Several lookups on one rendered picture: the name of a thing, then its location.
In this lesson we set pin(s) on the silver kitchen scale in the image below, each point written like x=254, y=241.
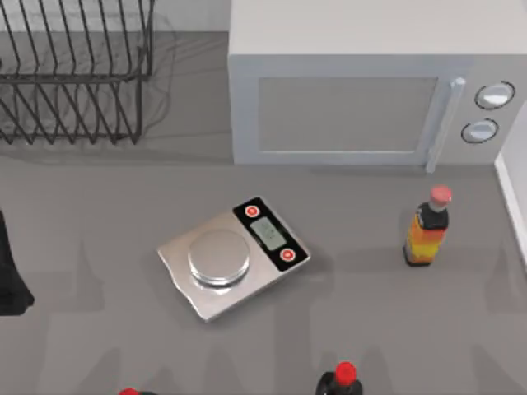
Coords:
x=224, y=263

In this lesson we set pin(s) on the microwave door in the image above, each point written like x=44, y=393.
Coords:
x=346, y=113

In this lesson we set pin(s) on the dark bottle with orange label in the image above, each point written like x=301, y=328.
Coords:
x=426, y=234

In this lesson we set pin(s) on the pale microwave oven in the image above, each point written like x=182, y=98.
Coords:
x=313, y=29

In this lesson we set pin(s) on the dark bottle with red cap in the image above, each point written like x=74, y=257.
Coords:
x=341, y=380

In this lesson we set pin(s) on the small microwave knob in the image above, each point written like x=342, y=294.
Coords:
x=478, y=131

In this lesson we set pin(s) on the red bottle cap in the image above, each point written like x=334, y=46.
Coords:
x=131, y=392

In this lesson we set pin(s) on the large microwave knob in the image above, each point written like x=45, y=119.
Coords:
x=494, y=95

